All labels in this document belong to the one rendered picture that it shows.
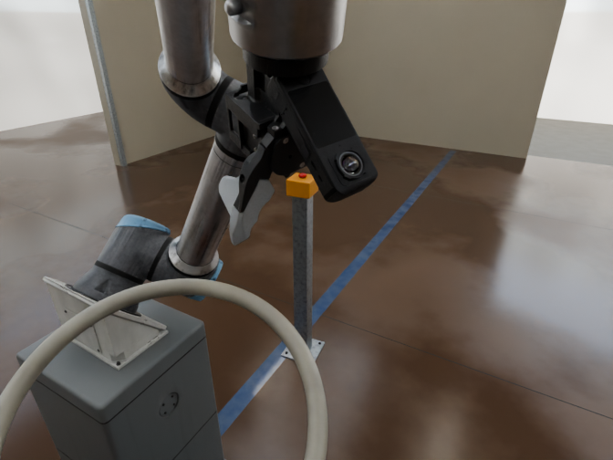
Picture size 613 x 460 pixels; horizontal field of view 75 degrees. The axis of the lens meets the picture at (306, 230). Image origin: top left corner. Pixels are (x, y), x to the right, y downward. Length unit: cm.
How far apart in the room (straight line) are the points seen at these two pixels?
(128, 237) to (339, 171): 103
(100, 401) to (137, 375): 11
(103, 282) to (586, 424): 224
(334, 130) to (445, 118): 636
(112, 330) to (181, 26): 85
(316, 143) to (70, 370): 117
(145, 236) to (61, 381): 45
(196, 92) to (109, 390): 83
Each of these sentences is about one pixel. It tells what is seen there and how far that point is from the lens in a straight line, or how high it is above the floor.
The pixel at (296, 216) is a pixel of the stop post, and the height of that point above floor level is 89.
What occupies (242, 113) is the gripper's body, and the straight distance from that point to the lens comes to 39.
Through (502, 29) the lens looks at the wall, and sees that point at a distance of 648.
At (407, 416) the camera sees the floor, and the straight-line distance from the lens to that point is 224.
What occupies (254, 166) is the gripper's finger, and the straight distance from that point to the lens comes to 37.
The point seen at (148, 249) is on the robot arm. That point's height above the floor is 113.
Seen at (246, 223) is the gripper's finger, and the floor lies 155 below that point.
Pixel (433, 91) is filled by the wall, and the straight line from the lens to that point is 667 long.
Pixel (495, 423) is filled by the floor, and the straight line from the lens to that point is 235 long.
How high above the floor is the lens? 173
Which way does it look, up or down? 27 degrees down
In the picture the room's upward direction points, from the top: straight up
